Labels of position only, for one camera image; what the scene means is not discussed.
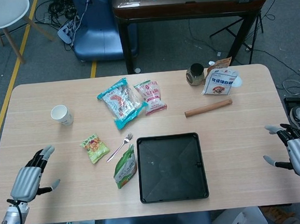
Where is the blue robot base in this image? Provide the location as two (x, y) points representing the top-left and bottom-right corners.
(68, 0), (139, 64)

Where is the white sugar bag blue text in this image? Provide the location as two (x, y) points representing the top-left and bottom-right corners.
(200, 67), (240, 97)

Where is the black tripod stand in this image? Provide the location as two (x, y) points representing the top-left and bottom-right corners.
(207, 3), (266, 54)

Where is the white paper cup stack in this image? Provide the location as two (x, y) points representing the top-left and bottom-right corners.
(50, 103), (75, 127)

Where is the corn starch bag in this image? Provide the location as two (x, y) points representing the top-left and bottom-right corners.
(111, 143), (140, 190)

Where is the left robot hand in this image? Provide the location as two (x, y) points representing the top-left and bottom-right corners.
(6, 144), (63, 204)

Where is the clear teal-edged food packet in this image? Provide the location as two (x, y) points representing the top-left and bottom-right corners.
(95, 76), (150, 132)

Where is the small green snack packet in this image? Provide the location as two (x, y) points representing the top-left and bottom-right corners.
(79, 132), (112, 166)

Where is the glass jar black lid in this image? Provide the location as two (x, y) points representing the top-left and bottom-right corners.
(184, 62), (206, 87)

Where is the black baking tray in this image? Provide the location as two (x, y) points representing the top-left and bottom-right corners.
(135, 131), (210, 204)

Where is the black floor cable bundle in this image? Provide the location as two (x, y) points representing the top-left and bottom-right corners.
(33, 0), (81, 29)

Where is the white round disc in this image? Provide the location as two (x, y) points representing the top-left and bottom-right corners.
(232, 74), (244, 88)

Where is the white cardboard box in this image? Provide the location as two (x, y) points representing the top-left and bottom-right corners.
(211, 207), (269, 224)

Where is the brown mahjong table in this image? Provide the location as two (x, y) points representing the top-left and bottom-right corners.
(111, 0), (273, 76)

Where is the pink white salt bag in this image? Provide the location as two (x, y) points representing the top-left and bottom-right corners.
(133, 79), (168, 117)

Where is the white power strip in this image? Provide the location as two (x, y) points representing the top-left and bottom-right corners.
(56, 18), (83, 45)

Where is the metal fork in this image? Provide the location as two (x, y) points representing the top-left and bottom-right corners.
(104, 132), (136, 163)

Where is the wooden rolling pin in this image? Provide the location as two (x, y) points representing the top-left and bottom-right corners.
(183, 98), (234, 118)

